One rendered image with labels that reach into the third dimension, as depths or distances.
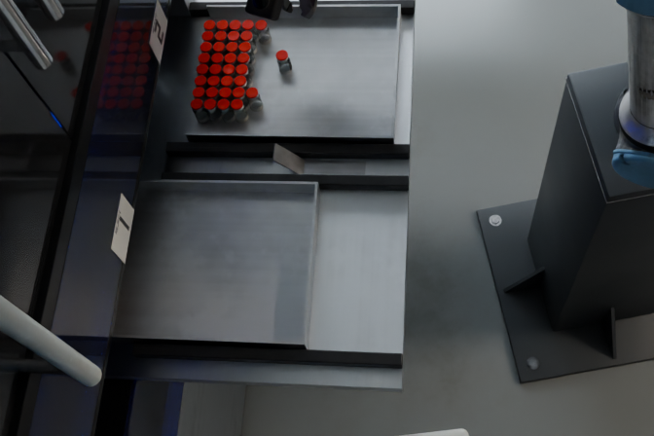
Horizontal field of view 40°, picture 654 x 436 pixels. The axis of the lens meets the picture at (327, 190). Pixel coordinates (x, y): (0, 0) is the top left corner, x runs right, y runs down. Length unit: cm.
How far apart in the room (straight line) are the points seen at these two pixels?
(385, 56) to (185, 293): 52
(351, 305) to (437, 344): 91
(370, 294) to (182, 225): 32
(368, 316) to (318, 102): 38
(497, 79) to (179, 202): 132
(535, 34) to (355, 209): 136
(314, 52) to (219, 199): 31
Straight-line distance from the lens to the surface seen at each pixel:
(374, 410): 220
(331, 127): 147
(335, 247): 137
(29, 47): 92
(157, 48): 145
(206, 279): 139
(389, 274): 135
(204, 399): 179
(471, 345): 223
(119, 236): 129
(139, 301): 141
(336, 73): 152
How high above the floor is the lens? 215
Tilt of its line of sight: 64 degrees down
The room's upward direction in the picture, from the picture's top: 14 degrees counter-clockwise
